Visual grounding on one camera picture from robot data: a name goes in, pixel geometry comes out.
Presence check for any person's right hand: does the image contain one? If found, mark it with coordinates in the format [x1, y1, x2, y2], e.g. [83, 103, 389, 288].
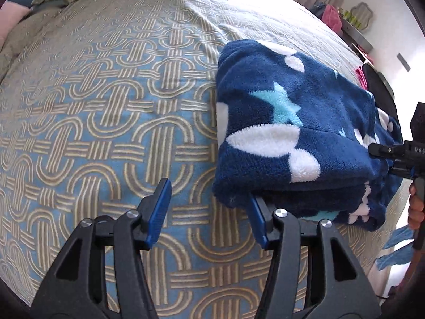
[407, 184, 425, 231]

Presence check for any dark wall switch plate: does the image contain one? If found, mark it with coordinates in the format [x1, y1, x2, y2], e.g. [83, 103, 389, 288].
[396, 52, 411, 71]

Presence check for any navy star mouse fleece blanket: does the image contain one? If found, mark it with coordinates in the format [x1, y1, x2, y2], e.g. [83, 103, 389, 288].
[212, 39, 405, 232]

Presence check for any grey pillow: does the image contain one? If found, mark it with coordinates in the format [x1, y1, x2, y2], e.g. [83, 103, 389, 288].
[31, 0, 71, 11]

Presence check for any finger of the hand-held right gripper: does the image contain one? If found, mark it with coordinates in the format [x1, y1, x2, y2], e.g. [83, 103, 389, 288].
[388, 167, 415, 182]
[367, 141, 406, 161]

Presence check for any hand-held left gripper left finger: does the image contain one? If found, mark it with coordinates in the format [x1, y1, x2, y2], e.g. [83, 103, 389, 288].
[25, 178, 173, 319]

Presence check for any black garment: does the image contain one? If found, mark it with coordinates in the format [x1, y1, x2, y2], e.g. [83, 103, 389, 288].
[361, 62, 396, 115]

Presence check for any light blue cloth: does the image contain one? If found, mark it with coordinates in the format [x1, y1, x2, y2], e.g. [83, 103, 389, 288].
[375, 225, 416, 270]

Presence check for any pink garment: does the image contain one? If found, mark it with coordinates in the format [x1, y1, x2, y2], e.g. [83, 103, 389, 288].
[355, 67, 368, 90]

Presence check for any dark blue garment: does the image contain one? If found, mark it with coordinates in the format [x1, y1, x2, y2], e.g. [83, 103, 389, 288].
[311, 2, 329, 20]

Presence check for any grey dressing table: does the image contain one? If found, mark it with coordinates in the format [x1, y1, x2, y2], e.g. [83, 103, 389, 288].
[341, 16, 377, 65]

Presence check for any red cloth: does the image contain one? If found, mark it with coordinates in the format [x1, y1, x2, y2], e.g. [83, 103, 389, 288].
[323, 4, 343, 34]

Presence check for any pink pillow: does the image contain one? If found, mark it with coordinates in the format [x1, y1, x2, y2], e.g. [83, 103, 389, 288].
[0, 1, 32, 49]

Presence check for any scalloped vanity mirror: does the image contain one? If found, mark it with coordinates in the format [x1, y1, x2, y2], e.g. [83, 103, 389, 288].
[351, 1, 374, 24]

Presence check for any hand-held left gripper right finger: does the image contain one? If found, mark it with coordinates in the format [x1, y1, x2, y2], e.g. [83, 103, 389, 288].
[249, 194, 383, 319]

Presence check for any patterned pillow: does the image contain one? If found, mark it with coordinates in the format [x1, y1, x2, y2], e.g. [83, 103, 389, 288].
[0, 0, 80, 80]

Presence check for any bed with patterned sheet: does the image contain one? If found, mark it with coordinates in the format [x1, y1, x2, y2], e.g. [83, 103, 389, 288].
[0, 0, 413, 319]

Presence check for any row of green bottles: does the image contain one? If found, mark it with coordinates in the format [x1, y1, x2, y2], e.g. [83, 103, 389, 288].
[342, 9, 362, 28]

